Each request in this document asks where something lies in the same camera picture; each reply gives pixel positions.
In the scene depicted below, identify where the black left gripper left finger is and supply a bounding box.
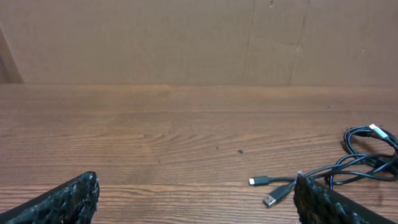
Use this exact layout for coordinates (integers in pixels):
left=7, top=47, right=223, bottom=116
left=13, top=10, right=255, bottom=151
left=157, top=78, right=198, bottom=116
left=1, top=171, right=100, bottom=224

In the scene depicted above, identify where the black USB-C cable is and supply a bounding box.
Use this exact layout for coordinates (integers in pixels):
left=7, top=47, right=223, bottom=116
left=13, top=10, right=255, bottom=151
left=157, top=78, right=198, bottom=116
left=248, top=123, right=398, bottom=190

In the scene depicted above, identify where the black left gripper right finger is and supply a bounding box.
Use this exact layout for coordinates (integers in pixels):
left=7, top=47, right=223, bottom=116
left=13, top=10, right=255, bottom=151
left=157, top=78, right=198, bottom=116
left=294, top=175, right=395, bottom=224

